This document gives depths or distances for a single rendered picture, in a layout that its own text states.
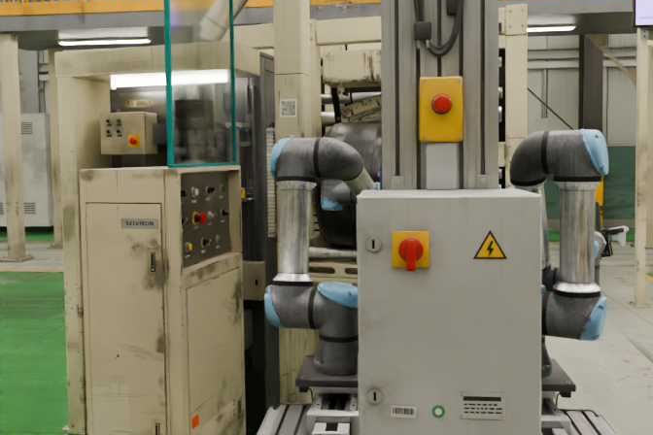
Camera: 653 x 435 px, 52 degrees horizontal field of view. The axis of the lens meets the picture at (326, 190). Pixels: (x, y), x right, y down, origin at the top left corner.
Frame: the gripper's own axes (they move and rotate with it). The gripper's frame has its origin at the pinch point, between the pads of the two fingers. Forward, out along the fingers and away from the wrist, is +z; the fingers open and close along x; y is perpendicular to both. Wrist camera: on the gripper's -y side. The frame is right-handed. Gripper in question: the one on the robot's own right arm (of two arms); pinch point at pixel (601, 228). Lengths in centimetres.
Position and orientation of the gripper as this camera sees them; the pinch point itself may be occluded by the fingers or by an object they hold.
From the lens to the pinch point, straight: 228.8
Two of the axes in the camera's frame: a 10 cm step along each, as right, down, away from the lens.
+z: 5.2, -0.5, 8.5
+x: 8.5, -1.2, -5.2
